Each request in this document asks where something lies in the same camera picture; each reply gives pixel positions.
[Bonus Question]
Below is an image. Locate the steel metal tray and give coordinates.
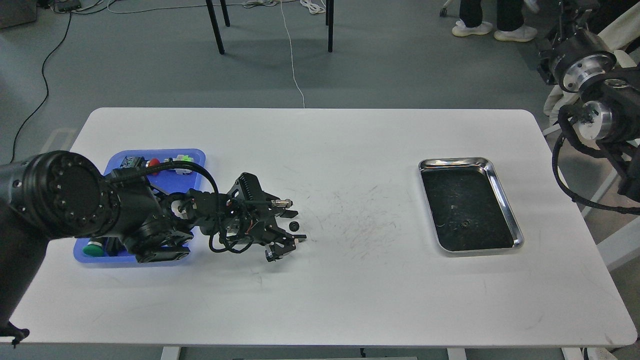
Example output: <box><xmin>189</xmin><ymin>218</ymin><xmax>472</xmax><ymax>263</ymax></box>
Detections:
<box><xmin>418</xmin><ymin>157</ymin><xmax>524</xmax><ymax>256</ymax></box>

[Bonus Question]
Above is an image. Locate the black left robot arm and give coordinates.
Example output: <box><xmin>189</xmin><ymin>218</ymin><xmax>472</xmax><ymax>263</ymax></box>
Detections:
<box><xmin>1</xmin><ymin>150</ymin><xmax>306</xmax><ymax>346</ymax></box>

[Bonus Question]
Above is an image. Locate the white sneaker right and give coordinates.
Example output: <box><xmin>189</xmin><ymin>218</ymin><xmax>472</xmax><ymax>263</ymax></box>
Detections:
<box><xmin>493</xmin><ymin>24</ymin><xmax>538</xmax><ymax>43</ymax></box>

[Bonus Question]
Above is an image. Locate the grey green switch module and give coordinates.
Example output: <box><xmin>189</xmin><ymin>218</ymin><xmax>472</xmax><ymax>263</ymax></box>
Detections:
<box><xmin>164</xmin><ymin>154</ymin><xmax>195</xmax><ymax>175</ymax></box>

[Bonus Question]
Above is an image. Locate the white sneaker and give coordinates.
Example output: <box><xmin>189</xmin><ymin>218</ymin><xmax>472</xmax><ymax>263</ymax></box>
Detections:
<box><xmin>493</xmin><ymin>24</ymin><xmax>538</xmax><ymax>43</ymax></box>
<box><xmin>451</xmin><ymin>19</ymin><xmax>493</xmax><ymax>37</ymax></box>

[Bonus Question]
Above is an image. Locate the black table leg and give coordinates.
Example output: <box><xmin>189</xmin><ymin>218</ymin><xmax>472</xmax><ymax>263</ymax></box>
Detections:
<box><xmin>205</xmin><ymin>0</ymin><xmax>231</xmax><ymax>55</ymax></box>
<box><xmin>324</xmin><ymin>0</ymin><xmax>335</xmax><ymax>53</ymax></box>

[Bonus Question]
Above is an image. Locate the blue plastic tray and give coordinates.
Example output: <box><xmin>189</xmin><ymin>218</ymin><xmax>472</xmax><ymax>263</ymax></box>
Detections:
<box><xmin>73</xmin><ymin>148</ymin><xmax>207</xmax><ymax>264</ymax></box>

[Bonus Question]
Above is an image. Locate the black table leg right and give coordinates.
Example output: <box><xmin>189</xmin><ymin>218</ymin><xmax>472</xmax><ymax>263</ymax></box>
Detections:
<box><xmin>324</xmin><ymin>0</ymin><xmax>335</xmax><ymax>53</ymax></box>

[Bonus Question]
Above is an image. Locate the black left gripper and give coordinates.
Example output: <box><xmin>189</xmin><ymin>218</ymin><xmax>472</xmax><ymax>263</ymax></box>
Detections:
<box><xmin>190</xmin><ymin>172</ymin><xmax>307</xmax><ymax>262</ymax></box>

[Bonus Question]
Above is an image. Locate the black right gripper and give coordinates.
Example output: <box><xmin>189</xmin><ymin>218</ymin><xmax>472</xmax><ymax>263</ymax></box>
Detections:
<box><xmin>537</xmin><ymin>0</ymin><xmax>618</xmax><ymax>93</ymax></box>

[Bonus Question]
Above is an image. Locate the white office chair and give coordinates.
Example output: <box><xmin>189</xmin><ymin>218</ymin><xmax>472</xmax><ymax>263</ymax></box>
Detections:
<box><xmin>542</xmin><ymin>85</ymin><xmax>621</xmax><ymax>211</ymax></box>

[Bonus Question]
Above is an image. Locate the beige cloth on chair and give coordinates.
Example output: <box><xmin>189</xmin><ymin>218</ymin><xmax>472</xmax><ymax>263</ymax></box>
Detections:
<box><xmin>542</xmin><ymin>0</ymin><xmax>640</xmax><ymax>119</ymax></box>

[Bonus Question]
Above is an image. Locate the red push button switch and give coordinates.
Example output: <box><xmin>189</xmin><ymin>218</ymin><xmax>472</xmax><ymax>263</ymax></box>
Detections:
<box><xmin>118</xmin><ymin>155</ymin><xmax>160</xmax><ymax>175</ymax></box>

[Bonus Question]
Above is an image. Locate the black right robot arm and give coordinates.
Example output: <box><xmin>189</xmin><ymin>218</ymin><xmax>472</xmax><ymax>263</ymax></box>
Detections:
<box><xmin>537</xmin><ymin>0</ymin><xmax>640</xmax><ymax>215</ymax></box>

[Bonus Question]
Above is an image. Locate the white floor cable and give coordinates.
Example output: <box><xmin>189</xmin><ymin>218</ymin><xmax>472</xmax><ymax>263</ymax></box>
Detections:
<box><xmin>242</xmin><ymin>0</ymin><xmax>327</xmax><ymax>109</ymax></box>

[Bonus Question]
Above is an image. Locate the black table leg left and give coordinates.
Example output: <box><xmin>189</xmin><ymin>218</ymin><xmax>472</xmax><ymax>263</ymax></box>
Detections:
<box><xmin>205</xmin><ymin>0</ymin><xmax>231</xmax><ymax>55</ymax></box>

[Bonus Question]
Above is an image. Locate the green push button switch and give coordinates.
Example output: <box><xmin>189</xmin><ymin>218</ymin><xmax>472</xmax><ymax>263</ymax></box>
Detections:
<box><xmin>82</xmin><ymin>237</ymin><xmax>122</xmax><ymax>257</ymax></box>

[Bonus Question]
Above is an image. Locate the black floor cable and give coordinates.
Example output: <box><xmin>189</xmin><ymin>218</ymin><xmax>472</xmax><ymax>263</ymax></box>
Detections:
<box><xmin>10</xmin><ymin>0</ymin><xmax>108</xmax><ymax>163</ymax></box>

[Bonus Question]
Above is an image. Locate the white sneaker left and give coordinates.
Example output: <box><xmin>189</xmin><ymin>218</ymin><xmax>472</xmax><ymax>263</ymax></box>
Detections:
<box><xmin>451</xmin><ymin>19</ymin><xmax>493</xmax><ymax>37</ymax></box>

